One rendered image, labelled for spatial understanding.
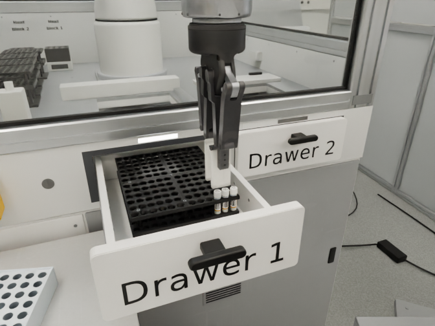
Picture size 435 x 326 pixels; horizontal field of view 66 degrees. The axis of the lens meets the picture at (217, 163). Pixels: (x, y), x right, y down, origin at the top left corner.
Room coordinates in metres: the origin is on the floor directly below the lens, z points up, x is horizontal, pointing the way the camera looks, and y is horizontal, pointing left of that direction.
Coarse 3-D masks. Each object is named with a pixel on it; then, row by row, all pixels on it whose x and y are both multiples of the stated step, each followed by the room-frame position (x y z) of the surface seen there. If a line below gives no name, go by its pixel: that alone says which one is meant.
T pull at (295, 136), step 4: (292, 136) 0.72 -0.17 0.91; (296, 136) 0.70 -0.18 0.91; (300, 136) 0.70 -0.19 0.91; (304, 136) 0.70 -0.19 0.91; (308, 136) 0.70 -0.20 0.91; (312, 136) 0.70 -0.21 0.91; (316, 136) 0.70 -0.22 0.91; (288, 140) 0.69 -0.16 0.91; (292, 140) 0.68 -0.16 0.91; (296, 140) 0.69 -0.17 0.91; (300, 140) 0.69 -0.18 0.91; (304, 140) 0.69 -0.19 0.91; (308, 140) 0.70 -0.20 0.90; (312, 140) 0.70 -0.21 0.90; (316, 140) 0.71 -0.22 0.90; (292, 144) 0.68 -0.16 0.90
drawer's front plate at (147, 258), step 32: (192, 224) 0.36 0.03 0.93; (224, 224) 0.36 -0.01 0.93; (256, 224) 0.37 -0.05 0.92; (288, 224) 0.39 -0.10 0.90; (96, 256) 0.30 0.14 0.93; (128, 256) 0.31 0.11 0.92; (160, 256) 0.32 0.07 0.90; (192, 256) 0.34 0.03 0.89; (256, 256) 0.37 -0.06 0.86; (288, 256) 0.39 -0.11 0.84; (96, 288) 0.30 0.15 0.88; (128, 288) 0.31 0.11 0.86; (160, 288) 0.32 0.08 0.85; (192, 288) 0.34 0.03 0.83
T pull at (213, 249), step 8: (216, 240) 0.35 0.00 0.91; (200, 248) 0.34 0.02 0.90; (208, 248) 0.33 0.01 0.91; (216, 248) 0.33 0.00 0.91; (224, 248) 0.33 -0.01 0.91; (232, 248) 0.33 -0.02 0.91; (240, 248) 0.33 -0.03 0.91; (200, 256) 0.31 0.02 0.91; (208, 256) 0.31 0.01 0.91; (216, 256) 0.31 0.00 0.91; (224, 256) 0.32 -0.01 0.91; (232, 256) 0.32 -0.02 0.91; (240, 256) 0.32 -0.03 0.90; (192, 264) 0.30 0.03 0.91; (200, 264) 0.31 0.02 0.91; (208, 264) 0.31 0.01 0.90; (216, 264) 0.31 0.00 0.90
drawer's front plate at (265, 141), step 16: (272, 128) 0.71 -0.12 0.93; (288, 128) 0.72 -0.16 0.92; (304, 128) 0.74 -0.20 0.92; (320, 128) 0.75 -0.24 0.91; (336, 128) 0.77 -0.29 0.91; (240, 144) 0.68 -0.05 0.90; (256, 144) 0.69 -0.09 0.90; (272, 144) 0.71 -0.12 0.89; (288, 144) 0.72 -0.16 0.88; (304, 144) 0.74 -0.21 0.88; (320, 144) 0.75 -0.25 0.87; (336, 144) 0.77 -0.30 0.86; (240, 160) 0.68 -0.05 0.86; (256, 160) 0.69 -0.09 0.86; (272, 160) 0.71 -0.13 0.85; (304, 160) 0.74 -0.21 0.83; (320, 160) 0.76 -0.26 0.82
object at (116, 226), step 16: (176, 144) 0.70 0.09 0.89; (192, 144) 0.71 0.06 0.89; (96, 160) 0.61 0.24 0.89; (112, 160) 0.64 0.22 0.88; (96, 176) 0.59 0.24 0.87; (112, 176) 0.64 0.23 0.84; (240, 176) 0.55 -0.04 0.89; (112, 192) 0.59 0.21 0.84; (240, 192) 0.53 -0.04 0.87; (256, 192) 0.49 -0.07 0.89; (112, 208) 0.53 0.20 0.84; (240, 208) 0.53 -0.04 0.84; (256, 208) 0.47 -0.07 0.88; (112, 224) 0.40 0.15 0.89; (128, 224) 0.48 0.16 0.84; (112, 240) 0.37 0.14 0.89
